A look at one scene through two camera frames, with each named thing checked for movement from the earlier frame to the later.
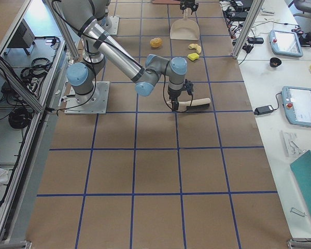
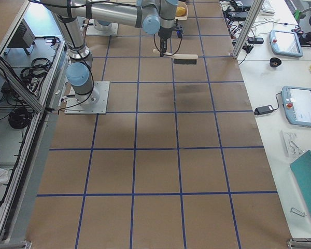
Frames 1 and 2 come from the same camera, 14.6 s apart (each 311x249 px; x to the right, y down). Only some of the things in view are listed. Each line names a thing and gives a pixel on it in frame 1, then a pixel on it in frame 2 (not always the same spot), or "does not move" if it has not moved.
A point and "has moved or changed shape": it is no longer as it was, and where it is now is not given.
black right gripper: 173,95 -> 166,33
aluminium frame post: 250,23 does not move
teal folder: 308,176 does not move
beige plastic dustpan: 184,29 has moved or changed shape
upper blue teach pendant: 285,42 does not move
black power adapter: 261,110 does not move
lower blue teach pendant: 301,106 does not move
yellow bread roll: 156,42 -> 180,11
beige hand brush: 199,104 -> 179,58
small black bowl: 274,62 does not move
